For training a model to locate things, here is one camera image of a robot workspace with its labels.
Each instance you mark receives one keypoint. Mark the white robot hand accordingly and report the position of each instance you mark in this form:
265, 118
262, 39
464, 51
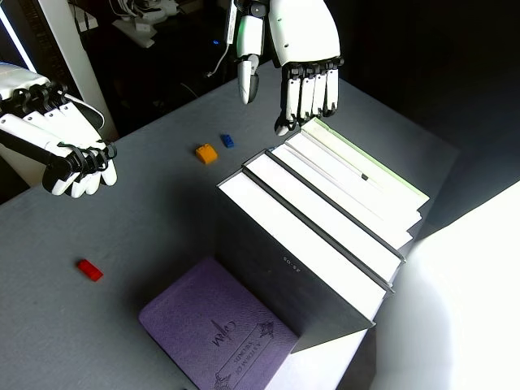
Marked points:
304, 32
36, 122

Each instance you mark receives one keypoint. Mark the dark grey book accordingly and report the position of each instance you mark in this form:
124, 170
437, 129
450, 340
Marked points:
317, 215

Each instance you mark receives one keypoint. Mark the white cover book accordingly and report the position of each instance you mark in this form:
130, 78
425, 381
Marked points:
349, 178

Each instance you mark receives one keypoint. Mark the thick black hardcover book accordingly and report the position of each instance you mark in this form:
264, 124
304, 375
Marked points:
284, 243

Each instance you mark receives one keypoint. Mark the purple notebook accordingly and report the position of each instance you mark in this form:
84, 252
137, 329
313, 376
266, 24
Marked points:
215, 321

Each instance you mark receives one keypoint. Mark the white stand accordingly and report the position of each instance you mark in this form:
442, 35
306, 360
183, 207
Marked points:
12, 166

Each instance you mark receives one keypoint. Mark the small white box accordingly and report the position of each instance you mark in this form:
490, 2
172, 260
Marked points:
87, 22

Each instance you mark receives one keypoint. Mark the white background device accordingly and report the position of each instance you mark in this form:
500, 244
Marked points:
138, 30

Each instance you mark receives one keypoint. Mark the grey table cloth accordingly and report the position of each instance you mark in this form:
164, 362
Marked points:
142, 227

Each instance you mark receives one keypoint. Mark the orange toy block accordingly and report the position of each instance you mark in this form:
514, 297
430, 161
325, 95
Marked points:
206, 154

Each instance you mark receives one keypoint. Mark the red toy block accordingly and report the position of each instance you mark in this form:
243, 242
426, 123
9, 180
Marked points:
90, 270

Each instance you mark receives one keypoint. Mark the white post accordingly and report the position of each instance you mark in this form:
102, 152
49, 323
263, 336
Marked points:
73, 48

